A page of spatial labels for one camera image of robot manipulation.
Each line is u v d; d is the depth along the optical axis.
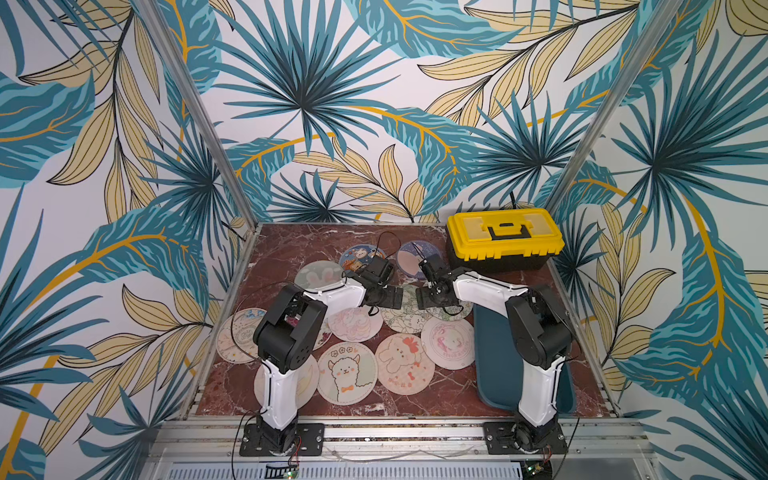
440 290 0.73
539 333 0.52
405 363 0.86
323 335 0.91
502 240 0.95
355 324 0.93
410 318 0.95
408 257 1.15
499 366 0.78
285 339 0.51
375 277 0.77
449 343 0.90
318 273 1.05
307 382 0.82
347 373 0.84
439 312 0.95
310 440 0.73
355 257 1.09
